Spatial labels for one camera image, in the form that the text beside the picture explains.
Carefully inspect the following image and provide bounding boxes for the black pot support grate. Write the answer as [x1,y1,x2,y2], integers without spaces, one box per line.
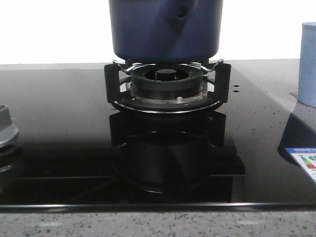
[104,60,231,114]

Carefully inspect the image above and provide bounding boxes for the energy rating label sticker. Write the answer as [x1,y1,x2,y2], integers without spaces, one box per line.
[285,148,316,183]

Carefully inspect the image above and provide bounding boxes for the light blue ribbed cup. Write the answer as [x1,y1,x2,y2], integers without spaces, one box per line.
[298,22,316,107]

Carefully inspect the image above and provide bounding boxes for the black round gas burner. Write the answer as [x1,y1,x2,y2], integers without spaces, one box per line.
[131,64,203,99]

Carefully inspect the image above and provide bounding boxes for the dark blue cooking pot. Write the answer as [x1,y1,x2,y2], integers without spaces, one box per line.
[109,0,223,63]

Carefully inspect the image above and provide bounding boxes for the black glass gas cooktop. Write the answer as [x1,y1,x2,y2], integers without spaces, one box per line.
[0,69,316,212]

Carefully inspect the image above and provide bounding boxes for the silver stove control knob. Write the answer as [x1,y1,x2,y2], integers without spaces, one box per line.
[0,105,18,148]

